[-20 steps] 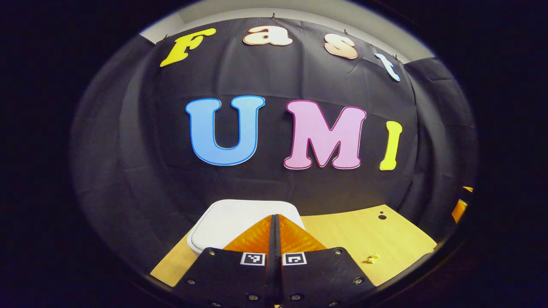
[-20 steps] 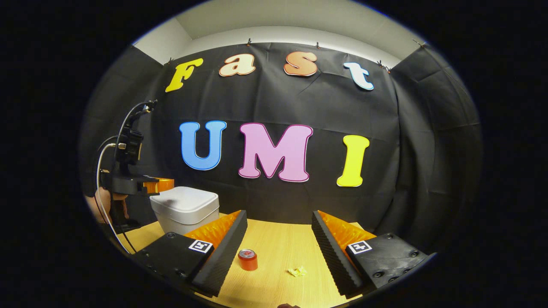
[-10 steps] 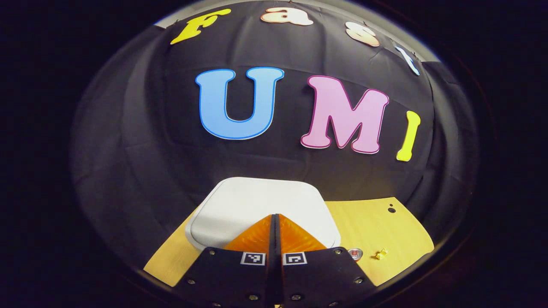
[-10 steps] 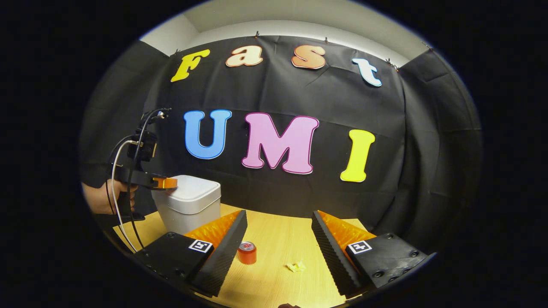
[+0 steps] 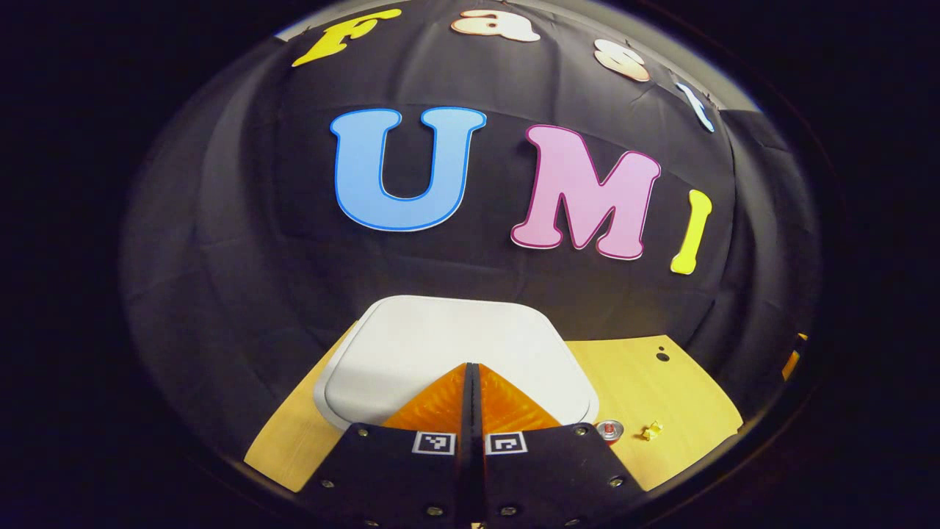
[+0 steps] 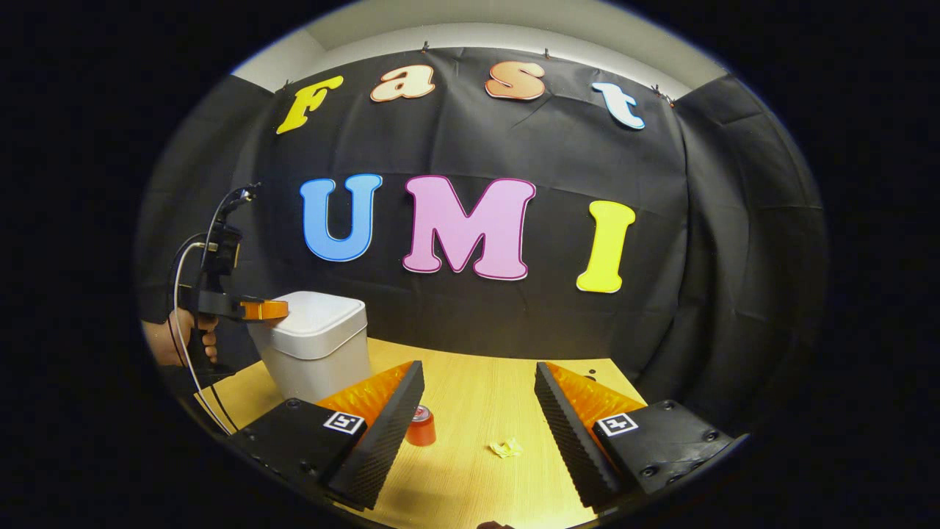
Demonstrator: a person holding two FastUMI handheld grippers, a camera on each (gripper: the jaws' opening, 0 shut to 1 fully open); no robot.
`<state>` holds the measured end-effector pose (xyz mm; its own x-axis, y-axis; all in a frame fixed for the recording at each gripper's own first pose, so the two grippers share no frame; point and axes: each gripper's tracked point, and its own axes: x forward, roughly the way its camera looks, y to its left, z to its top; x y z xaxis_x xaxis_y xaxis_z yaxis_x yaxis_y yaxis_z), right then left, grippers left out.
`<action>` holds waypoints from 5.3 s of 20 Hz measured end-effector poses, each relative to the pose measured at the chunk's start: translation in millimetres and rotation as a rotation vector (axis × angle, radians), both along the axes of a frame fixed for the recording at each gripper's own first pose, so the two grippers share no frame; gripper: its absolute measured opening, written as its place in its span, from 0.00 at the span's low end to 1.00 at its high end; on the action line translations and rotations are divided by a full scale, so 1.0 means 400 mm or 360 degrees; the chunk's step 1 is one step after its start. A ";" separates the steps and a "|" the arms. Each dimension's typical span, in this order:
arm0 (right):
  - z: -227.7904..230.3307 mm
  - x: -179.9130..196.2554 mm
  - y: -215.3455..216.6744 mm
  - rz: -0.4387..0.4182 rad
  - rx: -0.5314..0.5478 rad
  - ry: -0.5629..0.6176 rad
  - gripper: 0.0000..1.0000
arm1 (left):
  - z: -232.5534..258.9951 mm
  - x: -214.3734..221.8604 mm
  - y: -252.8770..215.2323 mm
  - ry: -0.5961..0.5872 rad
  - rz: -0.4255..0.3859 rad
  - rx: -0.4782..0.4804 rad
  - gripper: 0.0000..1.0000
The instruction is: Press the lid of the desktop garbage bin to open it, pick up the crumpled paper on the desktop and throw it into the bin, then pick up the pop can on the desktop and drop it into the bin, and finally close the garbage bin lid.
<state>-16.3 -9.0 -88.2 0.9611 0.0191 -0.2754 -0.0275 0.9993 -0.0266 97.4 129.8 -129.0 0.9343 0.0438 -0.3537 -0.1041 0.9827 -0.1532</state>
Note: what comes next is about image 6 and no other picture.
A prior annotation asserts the black backdrop cloth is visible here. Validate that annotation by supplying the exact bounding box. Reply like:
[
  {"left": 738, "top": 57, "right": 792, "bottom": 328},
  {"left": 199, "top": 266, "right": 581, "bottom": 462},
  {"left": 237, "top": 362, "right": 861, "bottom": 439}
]
[{"left": 136, "top": 46, "right": 831, "bottom": 434}]

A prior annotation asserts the black cable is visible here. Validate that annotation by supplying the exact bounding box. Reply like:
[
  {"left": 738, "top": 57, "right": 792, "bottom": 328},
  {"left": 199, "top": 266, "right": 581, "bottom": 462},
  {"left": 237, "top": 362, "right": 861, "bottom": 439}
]
[{"left": 170, "top": 184, "right": 261, "bottom": 434}]

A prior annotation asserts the red pop can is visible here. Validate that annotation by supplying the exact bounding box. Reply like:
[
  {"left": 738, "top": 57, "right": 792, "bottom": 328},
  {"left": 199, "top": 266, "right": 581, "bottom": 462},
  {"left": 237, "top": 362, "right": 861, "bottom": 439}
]
[{"left": 405, "top": 406, "right": 437, "bottom": 447}]

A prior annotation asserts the white cable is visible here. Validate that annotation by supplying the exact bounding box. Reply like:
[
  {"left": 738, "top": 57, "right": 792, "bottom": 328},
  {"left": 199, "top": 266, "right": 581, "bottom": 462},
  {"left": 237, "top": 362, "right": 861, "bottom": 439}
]
[{"left": 173, "top": 241, "right": 230, "bottom": 436}]

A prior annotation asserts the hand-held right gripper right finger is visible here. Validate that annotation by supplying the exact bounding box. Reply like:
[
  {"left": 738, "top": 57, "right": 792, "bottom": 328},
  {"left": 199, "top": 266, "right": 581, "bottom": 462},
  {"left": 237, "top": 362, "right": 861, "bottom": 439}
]
[{"left": 534, "top": 361, "right": 737, "bottom": 514}]

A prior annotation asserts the wooden desktop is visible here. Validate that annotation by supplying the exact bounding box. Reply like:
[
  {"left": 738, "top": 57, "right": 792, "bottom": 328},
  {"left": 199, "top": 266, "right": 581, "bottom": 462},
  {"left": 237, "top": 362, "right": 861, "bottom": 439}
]
[{"left": 192, "top": 337, "right": 647, "bottom": 529}]

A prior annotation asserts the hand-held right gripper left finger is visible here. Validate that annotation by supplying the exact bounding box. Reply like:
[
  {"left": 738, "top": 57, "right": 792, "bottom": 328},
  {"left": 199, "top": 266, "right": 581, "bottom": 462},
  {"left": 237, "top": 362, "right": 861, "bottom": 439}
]
[{"left": 228, "top": 360, "right": 427, "bottom": 511}]

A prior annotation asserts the white desktop garbage bin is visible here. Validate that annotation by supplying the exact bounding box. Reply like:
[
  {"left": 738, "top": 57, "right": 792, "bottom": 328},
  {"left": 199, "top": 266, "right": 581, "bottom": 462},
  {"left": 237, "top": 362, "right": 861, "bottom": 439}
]
[{"left": 247, "top": 291, "right": 373, "bottom": 403}]

